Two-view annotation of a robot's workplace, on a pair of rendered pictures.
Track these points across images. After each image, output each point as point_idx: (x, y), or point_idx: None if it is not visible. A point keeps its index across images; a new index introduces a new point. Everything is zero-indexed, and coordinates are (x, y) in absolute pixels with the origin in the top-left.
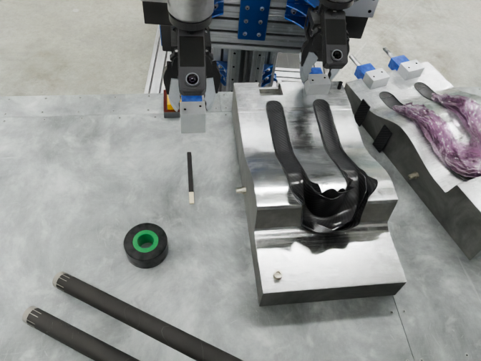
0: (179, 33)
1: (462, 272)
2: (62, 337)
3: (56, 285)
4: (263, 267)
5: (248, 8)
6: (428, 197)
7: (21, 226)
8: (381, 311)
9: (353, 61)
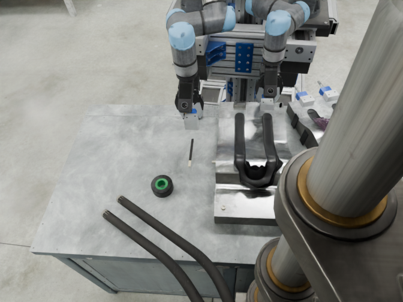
0: (180, 81)
1: None
2: (116, 225)
3: (117, 201)
4: (216, 203)
5: (240, 55)
6: None
7: (106, 171)
8: (280, 234)
9: (296, 89)
